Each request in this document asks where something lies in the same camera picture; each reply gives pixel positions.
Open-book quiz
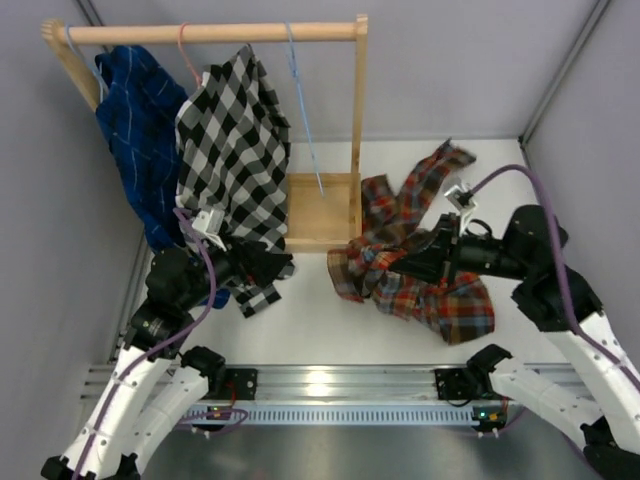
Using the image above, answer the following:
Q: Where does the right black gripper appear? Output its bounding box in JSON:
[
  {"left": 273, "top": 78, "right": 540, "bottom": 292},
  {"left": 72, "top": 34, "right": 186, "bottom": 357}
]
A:
[{"left": 387, "top": 212, "right": 529, "bottom": 289}]

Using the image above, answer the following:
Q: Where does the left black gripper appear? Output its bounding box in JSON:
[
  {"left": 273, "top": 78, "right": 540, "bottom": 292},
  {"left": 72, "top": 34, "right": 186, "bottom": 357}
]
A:
[{"left": 179, "top": 229, "right": 292, "bottom": 310}]

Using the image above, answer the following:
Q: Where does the red orange plaid shirt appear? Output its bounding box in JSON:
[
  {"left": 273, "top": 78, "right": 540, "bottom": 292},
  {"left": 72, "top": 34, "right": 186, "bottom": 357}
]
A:
[{"left": 327, "top": 140, "right": 495, "bottom": 345}]

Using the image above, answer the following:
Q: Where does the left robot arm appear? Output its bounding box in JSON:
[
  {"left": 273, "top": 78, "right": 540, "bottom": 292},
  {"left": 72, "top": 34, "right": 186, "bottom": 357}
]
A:
[{"left": 41, "top": 240, "right": 292, "bottom": 479}]

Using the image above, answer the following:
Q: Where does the black white checkered shirt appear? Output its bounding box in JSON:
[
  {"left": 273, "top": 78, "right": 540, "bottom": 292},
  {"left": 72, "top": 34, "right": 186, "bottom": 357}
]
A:
[{"left": 174, "top": 43, "right": 296, "bottom": 319}]

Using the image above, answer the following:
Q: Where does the light blue empty hanger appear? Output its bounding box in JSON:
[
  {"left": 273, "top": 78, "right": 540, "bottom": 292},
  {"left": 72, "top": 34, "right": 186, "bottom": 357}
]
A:
[{"left": 284, "top": 22, "right": 325, "bottom": 197}]

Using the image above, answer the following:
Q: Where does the pink hanger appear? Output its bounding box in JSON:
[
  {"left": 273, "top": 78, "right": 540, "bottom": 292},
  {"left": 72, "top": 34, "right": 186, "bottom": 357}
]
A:
[{"left": 177, "top": 22, "right": 202, "bottom": 88}]

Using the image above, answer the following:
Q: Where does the blue plaid shirt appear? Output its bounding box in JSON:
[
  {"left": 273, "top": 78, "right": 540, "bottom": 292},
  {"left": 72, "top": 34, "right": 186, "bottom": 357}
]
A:
[{"left": 93, "top": 44, "right": 231, "bottom": 310}]

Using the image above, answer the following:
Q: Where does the light blue left hanger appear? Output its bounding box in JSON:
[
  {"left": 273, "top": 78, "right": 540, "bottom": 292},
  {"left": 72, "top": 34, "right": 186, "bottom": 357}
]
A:
[{"left": 64, "top": 25, "right": 108, "bottom": 103}]

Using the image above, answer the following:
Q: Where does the wooden clothes rack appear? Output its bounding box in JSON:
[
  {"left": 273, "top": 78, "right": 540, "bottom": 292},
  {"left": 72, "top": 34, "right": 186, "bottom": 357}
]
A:
[{"left": 40, "top": 15, "right": 368, "bottom": 253}]

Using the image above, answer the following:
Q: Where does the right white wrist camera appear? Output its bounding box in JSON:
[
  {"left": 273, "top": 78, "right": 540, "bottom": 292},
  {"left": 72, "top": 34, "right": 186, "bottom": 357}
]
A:
[{"left": 444, "top": 182, "right": 477, "bottom": 233}]

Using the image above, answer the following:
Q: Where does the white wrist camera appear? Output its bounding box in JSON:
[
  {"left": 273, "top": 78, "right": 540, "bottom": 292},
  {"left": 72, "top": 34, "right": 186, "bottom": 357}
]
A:
[
  {"left": 444, "top": 182, "right": 477, "bottom": 233},
  {"left": 191, "top": 209, "right": 227, "bottom": 251}
]

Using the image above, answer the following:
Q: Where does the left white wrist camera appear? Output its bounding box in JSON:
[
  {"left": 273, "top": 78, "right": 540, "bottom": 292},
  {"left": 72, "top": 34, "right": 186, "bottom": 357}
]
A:
[{"left": 191, "top": 209, "right": 227, "bottom": 251}]

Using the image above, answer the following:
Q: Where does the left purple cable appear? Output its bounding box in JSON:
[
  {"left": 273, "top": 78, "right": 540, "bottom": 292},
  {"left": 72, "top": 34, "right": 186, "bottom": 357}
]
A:
[{"left": 69, "top": 207, "right": 252, "bottom": 480}]

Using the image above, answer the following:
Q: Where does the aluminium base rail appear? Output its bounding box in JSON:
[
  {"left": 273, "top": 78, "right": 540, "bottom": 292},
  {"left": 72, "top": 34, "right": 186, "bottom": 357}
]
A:
[{"left": 79, "top": 363, "right": 601, "bottom": 403}]

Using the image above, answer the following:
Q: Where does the perforated cable duct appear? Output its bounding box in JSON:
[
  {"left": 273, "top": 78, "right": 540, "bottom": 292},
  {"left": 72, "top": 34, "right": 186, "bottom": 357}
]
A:
[{"left": 181, "top": 404, "right": 479, "bottom": 426}]

